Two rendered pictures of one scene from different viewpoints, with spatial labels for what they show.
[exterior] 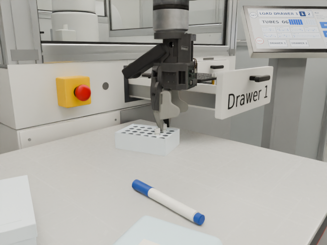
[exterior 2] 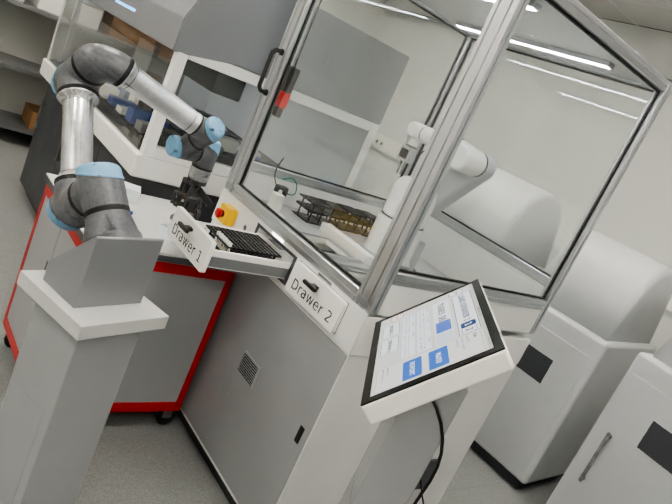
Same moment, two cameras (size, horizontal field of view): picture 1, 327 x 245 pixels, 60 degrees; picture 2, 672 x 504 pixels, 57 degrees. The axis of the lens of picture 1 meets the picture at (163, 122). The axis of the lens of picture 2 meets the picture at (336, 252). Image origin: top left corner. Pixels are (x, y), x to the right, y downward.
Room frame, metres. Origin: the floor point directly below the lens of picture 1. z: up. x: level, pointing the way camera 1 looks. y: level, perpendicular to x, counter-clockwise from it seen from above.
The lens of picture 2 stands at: (1.37, -2.11, 1.52)
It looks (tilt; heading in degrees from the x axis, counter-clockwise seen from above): 14 degrees down; 95
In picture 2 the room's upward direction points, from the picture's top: 24 degrees clockwise
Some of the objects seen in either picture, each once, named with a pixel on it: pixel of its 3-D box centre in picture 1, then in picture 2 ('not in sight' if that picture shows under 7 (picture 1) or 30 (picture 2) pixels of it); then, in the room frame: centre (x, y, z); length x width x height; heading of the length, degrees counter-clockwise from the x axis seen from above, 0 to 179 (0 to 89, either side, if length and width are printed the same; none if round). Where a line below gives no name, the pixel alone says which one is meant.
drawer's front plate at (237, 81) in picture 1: (247, 89); (190, 238); (0.75, -0.22, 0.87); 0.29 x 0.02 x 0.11; 138
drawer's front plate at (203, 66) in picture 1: (209, 74); (314, 295); (1.20, -0.19, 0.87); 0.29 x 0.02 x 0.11; 138
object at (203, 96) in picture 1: (184, 86); (242, 250); (0.89, -0.07, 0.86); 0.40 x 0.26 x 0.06; 48
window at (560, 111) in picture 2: not in sight; (538, 172); (1.68, 0.02, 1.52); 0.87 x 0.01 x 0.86; 48
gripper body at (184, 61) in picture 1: (173, 61); (190, 194); (0.63, -0.02, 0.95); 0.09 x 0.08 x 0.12; 67
